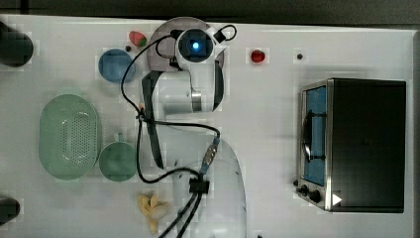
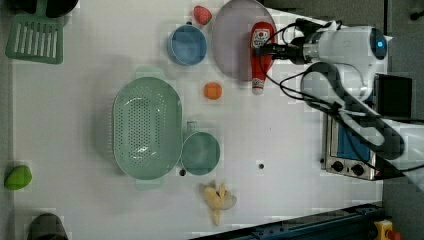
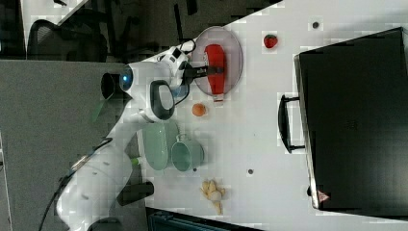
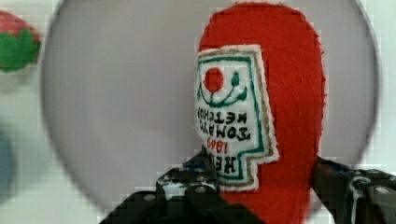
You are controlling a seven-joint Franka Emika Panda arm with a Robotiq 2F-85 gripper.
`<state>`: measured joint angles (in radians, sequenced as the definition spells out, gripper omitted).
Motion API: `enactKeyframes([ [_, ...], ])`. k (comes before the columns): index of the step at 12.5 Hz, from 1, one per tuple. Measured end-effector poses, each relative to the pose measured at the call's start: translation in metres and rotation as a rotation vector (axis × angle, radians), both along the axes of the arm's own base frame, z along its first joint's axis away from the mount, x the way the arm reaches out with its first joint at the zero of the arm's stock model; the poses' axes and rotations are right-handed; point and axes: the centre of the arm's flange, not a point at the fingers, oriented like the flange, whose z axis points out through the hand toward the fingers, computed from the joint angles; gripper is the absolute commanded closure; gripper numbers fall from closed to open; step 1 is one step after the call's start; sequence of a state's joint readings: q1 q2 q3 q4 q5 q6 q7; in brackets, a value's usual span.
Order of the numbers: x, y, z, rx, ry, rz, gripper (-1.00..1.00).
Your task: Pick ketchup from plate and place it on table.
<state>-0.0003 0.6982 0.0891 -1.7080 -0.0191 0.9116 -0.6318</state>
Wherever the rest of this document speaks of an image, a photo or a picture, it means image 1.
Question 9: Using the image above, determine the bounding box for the peeled banana toy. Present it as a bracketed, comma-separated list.
[137, 193, 169, 235]

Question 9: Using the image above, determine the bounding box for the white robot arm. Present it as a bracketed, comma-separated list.
[142, 28, 247, 238]

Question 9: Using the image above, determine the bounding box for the green oval colander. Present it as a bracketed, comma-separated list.
[39, 94, 100, 180]

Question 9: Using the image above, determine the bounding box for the pink strawberry toy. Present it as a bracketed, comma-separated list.
[129, 31, 148, 48]

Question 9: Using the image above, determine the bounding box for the dark round object bottom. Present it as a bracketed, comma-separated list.
[0, 197, 21, 226]

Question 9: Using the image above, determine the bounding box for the silver toaster oven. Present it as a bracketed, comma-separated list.
[293, 77, 406, 213]

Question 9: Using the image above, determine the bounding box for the green cup with handle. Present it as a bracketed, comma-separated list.
[99, 133, 136, 182]

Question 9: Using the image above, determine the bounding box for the blue cup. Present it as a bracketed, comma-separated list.
[98, 49, 136, 83]

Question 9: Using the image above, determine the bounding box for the black round object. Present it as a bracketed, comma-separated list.
[0, 22, 34, 67]

